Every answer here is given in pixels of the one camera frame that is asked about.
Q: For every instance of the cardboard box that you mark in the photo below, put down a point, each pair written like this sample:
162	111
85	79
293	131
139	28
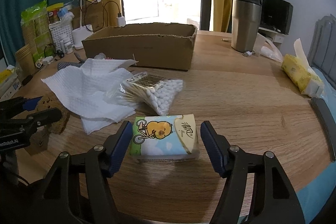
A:
152	45

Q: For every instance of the brown cork sponge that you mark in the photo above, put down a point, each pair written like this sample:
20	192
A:
39	141

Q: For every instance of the yellow tissue pack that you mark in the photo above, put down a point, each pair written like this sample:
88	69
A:
301	73

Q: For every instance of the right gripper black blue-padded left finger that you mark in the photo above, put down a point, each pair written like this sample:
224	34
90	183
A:
76	189

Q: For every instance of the white charger with cable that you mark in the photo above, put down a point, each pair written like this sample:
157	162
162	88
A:
120	18

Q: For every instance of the green snack bag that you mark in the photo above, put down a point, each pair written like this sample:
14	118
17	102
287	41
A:
35	29

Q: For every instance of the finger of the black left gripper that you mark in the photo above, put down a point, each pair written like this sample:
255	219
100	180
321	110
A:
43	118

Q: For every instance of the white perforated basket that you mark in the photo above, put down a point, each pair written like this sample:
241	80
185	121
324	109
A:
59	31

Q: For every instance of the white usb cable plug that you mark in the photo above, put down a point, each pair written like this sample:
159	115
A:
248	53

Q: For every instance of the clear plastic bag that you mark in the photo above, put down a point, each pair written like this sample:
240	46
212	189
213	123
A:
265	47

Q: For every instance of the cotton swab bag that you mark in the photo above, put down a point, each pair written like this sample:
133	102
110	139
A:
156	92

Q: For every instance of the paper cup stack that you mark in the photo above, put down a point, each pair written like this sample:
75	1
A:
25	60

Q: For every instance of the black monitor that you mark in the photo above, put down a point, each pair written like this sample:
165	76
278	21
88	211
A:
276	15

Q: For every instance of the white paper towel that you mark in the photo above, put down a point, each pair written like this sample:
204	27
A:
82	91

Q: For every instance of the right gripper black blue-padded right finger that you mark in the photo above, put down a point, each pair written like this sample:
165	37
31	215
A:
273	199

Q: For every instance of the cartoon tissue pack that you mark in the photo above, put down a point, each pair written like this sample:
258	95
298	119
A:
165	138

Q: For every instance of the steel travel tumbler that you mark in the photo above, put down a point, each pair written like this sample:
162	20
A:
246	16

